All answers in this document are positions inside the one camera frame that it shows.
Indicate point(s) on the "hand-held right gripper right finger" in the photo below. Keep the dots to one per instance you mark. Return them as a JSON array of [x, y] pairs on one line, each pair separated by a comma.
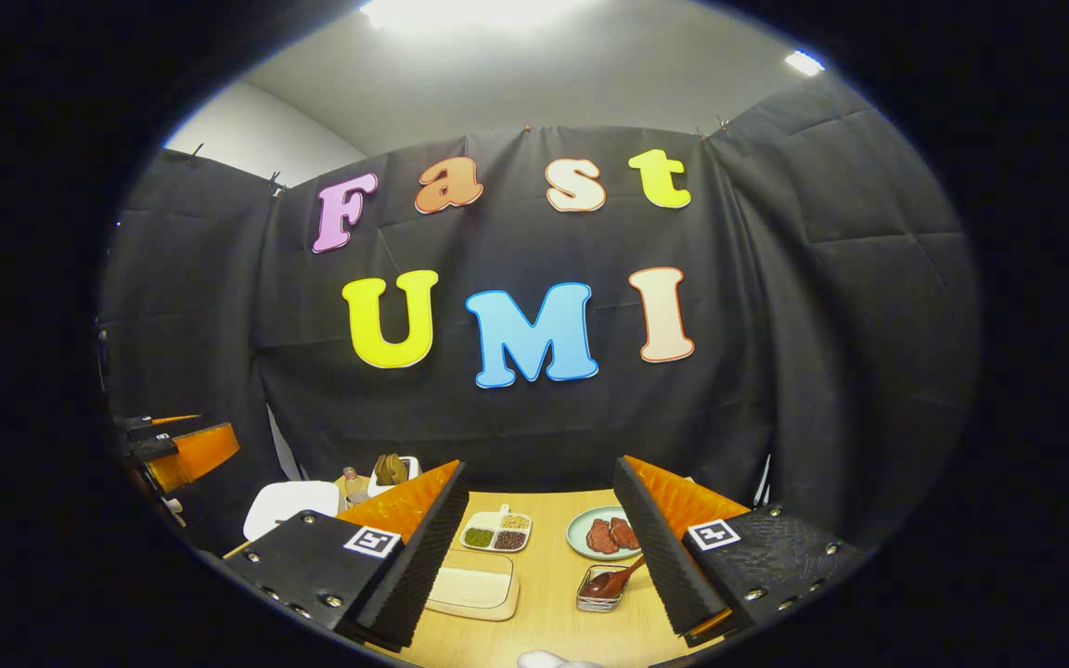
[[660, 557]]

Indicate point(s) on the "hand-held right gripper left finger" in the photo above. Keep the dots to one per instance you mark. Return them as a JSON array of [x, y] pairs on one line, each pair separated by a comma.
[[414, 566]]

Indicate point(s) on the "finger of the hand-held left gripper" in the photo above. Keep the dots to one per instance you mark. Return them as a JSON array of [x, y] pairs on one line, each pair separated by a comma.
[[200, 455], [163, 420]]

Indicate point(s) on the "dark wooden spoon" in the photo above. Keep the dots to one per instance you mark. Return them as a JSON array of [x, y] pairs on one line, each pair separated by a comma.
[[609, 583]]

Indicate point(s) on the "clear box of rice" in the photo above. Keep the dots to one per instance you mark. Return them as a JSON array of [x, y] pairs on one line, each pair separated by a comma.
[[470, 589]]

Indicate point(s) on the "white rice cooker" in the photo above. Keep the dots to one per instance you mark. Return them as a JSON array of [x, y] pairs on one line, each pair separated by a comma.
[[289, 506]]

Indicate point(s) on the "red meat piece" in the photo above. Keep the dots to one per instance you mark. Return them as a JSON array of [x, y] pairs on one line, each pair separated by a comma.
[[600, 536], [624, 533]]

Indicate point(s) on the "pale green plate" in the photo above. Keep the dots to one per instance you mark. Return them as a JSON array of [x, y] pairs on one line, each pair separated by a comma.
[[578, 536]]

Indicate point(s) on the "white divided dish of beans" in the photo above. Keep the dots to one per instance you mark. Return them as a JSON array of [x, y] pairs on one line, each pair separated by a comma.
[[495, 531]]

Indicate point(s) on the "white toaster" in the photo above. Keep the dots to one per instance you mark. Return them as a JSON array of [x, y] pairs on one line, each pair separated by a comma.
[[412, 467]]

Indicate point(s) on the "brown bread slice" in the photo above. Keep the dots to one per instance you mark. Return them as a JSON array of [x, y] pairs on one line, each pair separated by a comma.
[[398, 468], [382, 469]]

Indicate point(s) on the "clear water bottle red label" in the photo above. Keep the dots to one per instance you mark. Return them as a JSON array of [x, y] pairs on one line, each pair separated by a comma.
[[350, 484]]

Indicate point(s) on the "black backdrop cloth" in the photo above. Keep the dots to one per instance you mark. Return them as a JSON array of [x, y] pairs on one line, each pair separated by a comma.
[[544, 427]]

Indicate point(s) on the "large ceiling light panel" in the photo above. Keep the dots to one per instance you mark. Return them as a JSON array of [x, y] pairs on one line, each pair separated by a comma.
[[470, 11]]

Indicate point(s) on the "small ceiling light panel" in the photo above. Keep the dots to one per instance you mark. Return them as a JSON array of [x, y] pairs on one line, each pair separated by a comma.
[[804, 62]]

